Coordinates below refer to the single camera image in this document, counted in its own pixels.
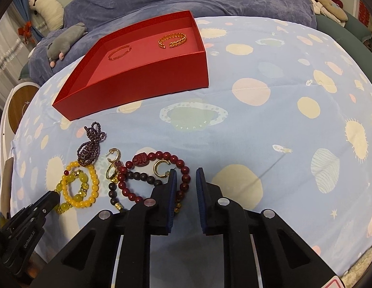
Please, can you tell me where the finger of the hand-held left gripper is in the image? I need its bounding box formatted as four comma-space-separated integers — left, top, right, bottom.
23, 191, 61, 222

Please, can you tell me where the thin rose gold bangle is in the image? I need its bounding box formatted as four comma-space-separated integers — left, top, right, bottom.
108, 45, 132, 61

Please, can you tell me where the red ribbon bow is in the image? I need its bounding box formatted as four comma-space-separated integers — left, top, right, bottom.
18, 20, 35, 44

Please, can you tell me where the gold hoop earring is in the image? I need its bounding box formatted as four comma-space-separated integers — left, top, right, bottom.
106, 148, 122, 164
153, 159, 175, 178
105, 161, 119, 182

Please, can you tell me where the fluffy beige rug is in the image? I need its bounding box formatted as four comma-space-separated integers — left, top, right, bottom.
339, 245, 372, 288

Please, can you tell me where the white lace curtain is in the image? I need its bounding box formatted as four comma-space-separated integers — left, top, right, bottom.
0, 1, 32, 82

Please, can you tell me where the gold chain cuff bracelet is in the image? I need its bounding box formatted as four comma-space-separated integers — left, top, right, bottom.
157, 32, 187, 49

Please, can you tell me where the yellow bead bracelet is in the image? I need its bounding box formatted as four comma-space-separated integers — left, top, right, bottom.
55, 161, 100, 215

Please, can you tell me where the white plush animal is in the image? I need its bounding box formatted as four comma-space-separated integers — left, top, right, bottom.
28, 0, 65, 31

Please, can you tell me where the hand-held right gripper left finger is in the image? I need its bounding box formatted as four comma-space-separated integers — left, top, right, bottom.
30, 169, 177, 288

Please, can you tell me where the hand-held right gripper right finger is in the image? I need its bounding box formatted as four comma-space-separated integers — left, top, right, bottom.
196, 167, 345, 288

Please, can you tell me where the dark wooden bead bracelet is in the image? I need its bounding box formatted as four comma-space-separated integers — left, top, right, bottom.
108, 170, 186, 214

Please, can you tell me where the blue curtain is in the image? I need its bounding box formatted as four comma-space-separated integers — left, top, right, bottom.
16, 0, 35, 48

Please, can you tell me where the red cardboard box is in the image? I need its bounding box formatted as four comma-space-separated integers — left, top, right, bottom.
52, 10, 210, 121

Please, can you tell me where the red bead bracelet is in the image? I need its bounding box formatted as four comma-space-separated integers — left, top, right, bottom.
118, 151, 191, 202

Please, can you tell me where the red patterned hanging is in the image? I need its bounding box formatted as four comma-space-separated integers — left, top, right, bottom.
358, 0, 372, 28

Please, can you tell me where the round wooden stool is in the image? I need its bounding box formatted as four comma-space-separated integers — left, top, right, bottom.
2, 79, 41, 136

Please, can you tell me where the beige plush toy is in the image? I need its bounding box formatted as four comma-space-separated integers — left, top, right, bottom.
303, 0, 349, 28

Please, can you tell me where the purple bead necklace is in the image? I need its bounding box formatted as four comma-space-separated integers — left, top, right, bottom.
76, 121, 107, 166

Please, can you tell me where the grey plush mole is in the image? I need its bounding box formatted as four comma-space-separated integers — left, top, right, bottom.
46, 22, 88, 68

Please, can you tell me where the green sofa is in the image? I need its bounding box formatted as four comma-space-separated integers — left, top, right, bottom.
297, 0, 372, 55

